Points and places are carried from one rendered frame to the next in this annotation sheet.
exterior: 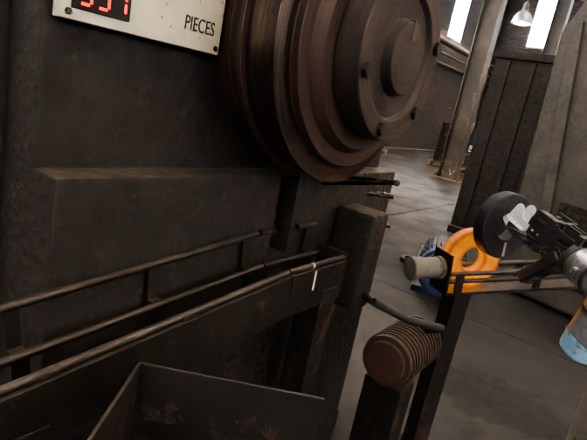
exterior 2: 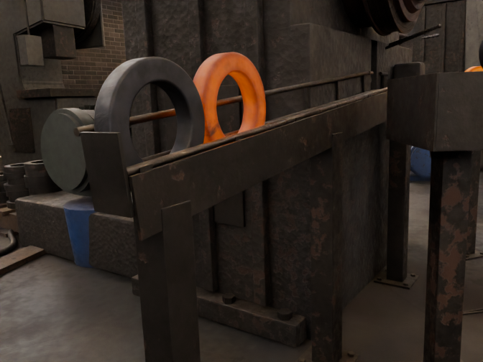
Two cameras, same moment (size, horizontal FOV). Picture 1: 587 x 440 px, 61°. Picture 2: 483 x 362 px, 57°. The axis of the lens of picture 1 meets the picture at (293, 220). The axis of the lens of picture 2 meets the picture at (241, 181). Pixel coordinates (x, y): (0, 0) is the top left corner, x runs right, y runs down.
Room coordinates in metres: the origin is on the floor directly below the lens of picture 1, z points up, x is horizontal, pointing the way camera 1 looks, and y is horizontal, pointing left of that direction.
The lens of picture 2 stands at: (-0.57, 0.46, 0.69)
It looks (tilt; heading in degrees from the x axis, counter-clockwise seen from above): 10 degrees down; 1
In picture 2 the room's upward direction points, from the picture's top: 2 degrees counter-clockwise
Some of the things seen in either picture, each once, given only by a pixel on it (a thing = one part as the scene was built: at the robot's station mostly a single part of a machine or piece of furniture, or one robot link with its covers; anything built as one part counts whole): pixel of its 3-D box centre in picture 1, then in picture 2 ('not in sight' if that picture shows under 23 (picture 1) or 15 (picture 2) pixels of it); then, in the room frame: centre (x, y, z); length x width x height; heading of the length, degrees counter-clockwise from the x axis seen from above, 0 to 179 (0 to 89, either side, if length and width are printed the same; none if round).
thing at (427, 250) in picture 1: (442, 264); (422, 156); (3.03, -0.97, 0.17); 0.57 x 0.31 x 0.34; 165
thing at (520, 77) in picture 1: (522, 154); (453, 75); (4.80, -2.00, 0.88); 1.71 x 0.92 x 1.76; 145
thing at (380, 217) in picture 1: (352, 256); (407, 95); (1.15, -0.16, 0.68); 0.11 x 0.08 x 0.24; 55
